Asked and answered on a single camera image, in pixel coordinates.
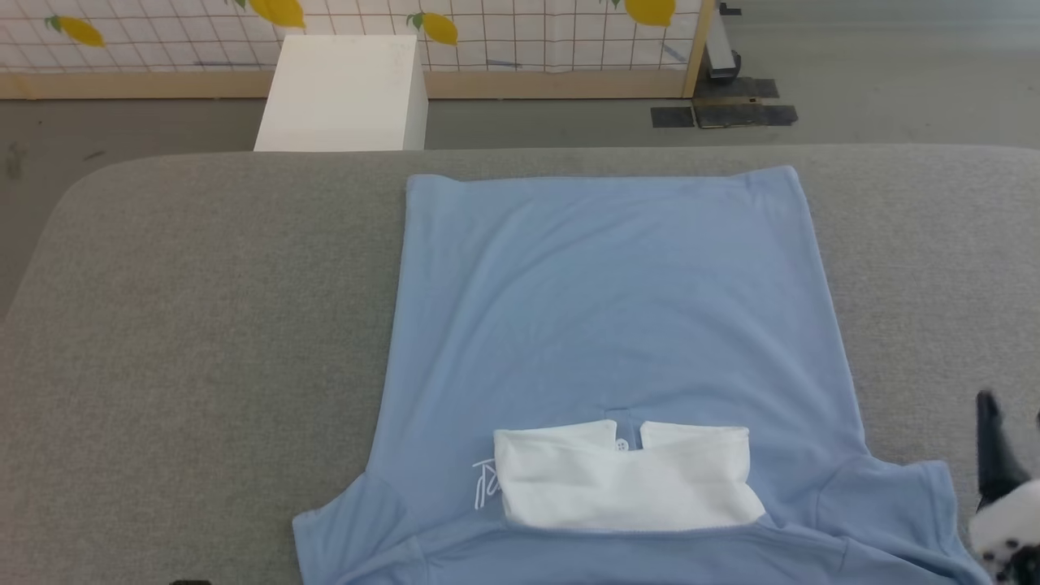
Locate large black floor tape patch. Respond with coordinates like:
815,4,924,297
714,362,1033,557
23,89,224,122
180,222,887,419
694,77,800,130

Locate white rectangular box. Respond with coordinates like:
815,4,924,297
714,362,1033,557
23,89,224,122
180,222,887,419
253,35,429,153

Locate lemon print grid partition screen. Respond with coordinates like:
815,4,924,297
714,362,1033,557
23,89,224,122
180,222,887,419
0,0,717,101

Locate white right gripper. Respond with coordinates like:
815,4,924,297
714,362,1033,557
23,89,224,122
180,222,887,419
968,390,1040,584

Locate light blue polo shirt white collar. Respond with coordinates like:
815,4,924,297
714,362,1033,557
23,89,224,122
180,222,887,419
292,166,997,585

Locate metal partition foot with caster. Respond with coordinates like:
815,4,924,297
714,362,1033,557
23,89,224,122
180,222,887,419
705,3,743,80

